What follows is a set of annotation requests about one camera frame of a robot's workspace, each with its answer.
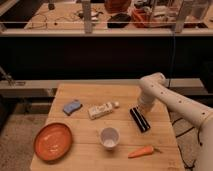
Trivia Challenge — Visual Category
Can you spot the orange carrot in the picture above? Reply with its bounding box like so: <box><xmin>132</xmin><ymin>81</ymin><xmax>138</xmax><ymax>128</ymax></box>
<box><xmin>128</xmin><ymin>145</ymin><xmax>160</xmax><ymax>158</ymax></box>

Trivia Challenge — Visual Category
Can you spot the black floor cable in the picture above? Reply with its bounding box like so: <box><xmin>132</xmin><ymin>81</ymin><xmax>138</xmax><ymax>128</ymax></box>
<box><xmin>171</xmin><ymin>116</ymin><xmax>204</xmax><ymax>171</ymax></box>

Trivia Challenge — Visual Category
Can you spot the black bowl on bench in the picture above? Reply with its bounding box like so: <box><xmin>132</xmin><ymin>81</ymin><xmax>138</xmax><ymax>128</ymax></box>
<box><xmin>107</xmin><ymin>13</ymin><xmax>131</xmax><ymax>28</ymax></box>

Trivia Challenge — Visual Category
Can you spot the orange plate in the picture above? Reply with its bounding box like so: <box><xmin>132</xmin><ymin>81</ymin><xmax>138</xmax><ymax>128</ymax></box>
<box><xmin>34</xmin><ymin>122</ymin><xmax>73</xmax><ymax>162</ymax></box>

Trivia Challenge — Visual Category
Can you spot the orange bin on bench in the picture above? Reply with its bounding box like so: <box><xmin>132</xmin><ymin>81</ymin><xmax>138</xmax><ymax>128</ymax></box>
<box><xmin>131</xmin><ymin>9</ymin><xmax>157</xmax><ymax>28</ymax></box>

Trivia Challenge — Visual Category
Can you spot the blue sponge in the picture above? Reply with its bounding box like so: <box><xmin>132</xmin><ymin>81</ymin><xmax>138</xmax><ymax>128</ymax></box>
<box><xmin>63</xmin><ymin>100</ymin><xmax>82</xmax><ymax>116</ymax></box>

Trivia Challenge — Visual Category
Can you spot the white glue bottle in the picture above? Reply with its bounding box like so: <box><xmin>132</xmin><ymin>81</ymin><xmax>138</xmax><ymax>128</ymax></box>
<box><xmin>88</xmin><ymin>101</ymin><xmax>120</xmax><ymax>120</ymax></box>

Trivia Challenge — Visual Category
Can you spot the metal frame post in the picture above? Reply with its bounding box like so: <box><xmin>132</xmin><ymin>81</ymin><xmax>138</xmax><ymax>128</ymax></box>
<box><xmin>82</xmin><ymin>0</ymin><xmax>93</xmax><ymax>34</ymax></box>

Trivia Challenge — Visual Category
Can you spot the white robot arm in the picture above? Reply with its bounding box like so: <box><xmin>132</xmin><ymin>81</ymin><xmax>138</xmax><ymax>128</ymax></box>
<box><xmin>138</xmin><ymin>72</ymin><xmax>213</xmax><ymax>171</ymax></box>

